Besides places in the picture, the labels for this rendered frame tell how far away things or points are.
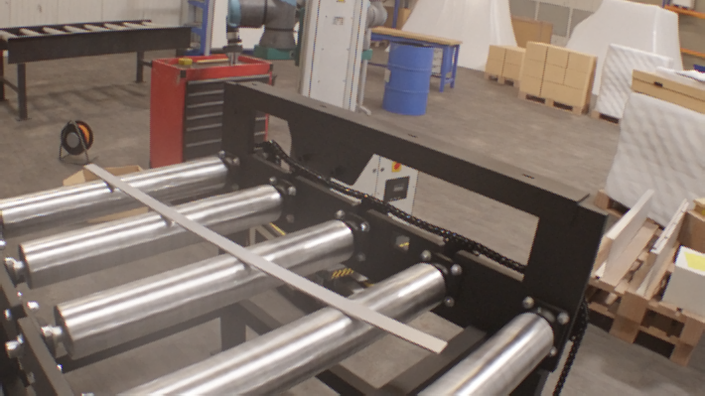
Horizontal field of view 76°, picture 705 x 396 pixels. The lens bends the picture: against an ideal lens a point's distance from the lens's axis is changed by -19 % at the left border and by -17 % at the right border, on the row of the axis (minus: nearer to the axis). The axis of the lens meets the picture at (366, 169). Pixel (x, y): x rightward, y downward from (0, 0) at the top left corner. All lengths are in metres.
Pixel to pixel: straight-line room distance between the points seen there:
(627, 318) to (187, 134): 2.81
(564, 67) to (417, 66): 3.45
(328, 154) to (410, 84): 5.34
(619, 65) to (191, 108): 7.38
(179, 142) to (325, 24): 1.33
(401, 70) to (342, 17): 4.14
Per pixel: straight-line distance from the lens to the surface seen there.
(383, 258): 1.48
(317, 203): 1.61
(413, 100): 6.90
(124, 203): 1.68
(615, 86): 9.42
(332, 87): 2.79
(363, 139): 1.43
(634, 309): 2.92
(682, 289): 2.88
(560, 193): 1.17
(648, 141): 4.57
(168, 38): 6.79
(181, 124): 3.47
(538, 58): 9.63
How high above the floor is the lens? 1.52
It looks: 19 degrees down
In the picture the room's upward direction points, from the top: 7 degrees clockwise
